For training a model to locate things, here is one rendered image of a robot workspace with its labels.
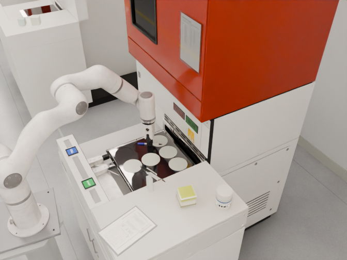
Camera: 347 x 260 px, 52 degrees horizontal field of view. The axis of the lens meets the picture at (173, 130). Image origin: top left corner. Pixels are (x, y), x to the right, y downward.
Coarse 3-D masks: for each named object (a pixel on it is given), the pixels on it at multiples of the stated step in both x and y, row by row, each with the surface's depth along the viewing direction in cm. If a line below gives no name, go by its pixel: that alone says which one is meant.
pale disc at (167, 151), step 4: (164, 148) 197; (168, 148) 197; (172, 148) 197; (160, 152) 195; (164, 152) 195; (168, 152) 195; (172, 152) 195; (176, 152) 195; (164, 156) 192; (168, 156) 192; (172, 156) 192
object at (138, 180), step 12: (132, 144) 200; (144, 144) 200; (168, 144) 200; (120, 156) 192; (132, 156) 192; (180, 156) 192; (120, 168) 185; (156, 168) 185; (168, 168) 185; (132, 180) 179; (144, 180) 179; (156, 180) 179
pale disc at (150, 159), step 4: (144, 156) 192; (148, 156) 192; (152, 156) 192; (156, 156) 192; (144, 160) 190; (148, 160) 190; (152, 160) 190; (156, 160) 190; (144, 164) 188; (148, 164) 188; (152, 164) 188
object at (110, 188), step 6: (102, 162) 191; (102, 174) 185; (108, 174) 185; (102, 180) 182; (108, 180) 182; (114, 180) 182; (102, 186) 178; (108, 186) 178; (114, 186) 178; (108, 192) 175; (114, 192) 175; (120, 192) 175; (108, 198) 172; (114, 198) 172
